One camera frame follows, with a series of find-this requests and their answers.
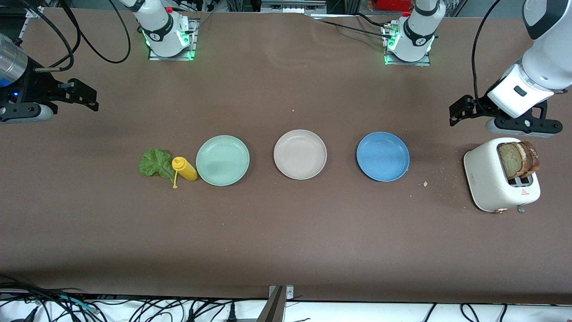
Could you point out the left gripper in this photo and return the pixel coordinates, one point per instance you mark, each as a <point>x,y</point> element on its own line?
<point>482,105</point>

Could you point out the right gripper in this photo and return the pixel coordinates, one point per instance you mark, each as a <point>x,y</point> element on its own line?
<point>39,88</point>

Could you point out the toasted bread slice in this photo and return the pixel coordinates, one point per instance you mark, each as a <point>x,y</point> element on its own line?
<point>532,158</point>
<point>509,161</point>

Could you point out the green lettuce leaf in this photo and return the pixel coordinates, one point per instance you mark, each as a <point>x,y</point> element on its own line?
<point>154,163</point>

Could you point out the yellow squeeze bottle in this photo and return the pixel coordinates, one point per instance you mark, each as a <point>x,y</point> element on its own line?
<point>187,171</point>

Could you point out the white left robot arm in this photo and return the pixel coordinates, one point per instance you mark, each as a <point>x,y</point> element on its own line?
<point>545,67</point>

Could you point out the blue plate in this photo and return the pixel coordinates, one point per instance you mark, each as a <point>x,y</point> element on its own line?
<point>383,156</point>

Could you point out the mint green plate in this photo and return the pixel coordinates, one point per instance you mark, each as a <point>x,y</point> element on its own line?
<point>222,161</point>

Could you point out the beige plate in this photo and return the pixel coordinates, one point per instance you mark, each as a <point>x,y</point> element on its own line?
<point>300,154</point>

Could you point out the cream white toaster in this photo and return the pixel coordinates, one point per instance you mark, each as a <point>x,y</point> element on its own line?
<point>482,179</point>

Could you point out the red box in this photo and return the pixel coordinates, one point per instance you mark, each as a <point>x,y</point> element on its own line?
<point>393,4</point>

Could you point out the black power plug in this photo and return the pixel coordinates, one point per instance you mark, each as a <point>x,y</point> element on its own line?
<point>231,315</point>

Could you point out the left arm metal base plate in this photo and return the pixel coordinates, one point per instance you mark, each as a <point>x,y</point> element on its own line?
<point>426,63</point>

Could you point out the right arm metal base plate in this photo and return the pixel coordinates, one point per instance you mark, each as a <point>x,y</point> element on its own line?
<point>150,57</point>

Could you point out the aluminium table corner bracket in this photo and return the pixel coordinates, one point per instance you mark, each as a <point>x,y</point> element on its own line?
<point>35,12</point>

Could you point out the grey metal frame device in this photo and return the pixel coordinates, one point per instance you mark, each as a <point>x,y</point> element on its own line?
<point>290,6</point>

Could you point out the aluminium table edge bracket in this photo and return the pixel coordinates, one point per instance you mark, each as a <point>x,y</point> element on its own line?
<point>277,308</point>

